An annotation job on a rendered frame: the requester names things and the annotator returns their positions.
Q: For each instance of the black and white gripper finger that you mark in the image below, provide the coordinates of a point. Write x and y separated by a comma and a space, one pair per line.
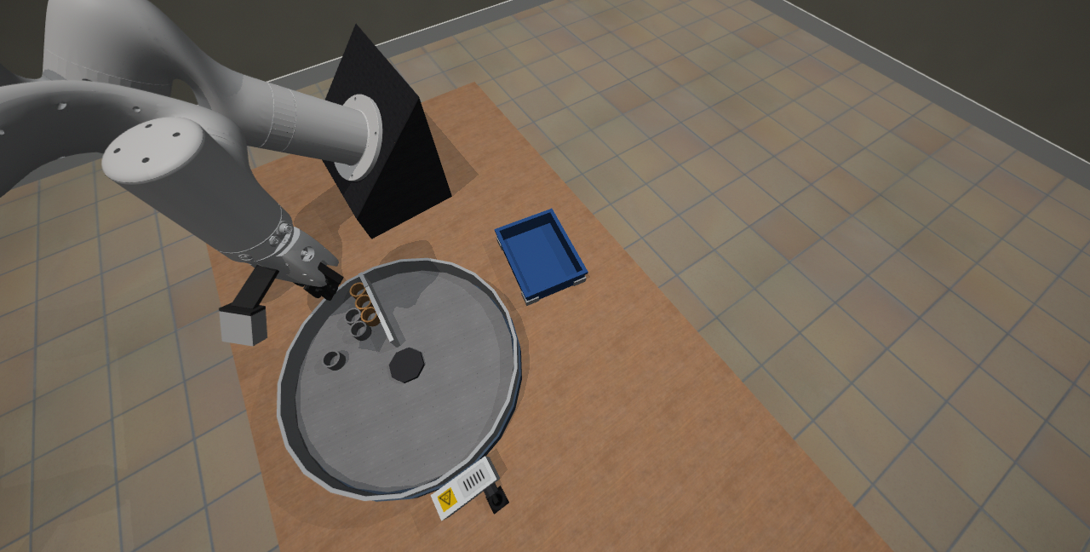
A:
333, 279
310, 289

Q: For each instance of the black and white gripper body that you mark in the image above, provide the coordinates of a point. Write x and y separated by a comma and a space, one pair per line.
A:
297, 258

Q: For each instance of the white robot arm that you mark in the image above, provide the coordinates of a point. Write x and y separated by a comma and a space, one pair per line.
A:
108, 69

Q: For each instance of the bronze bushing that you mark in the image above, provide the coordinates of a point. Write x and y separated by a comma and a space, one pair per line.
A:
361, 300
356, 288
365, 315

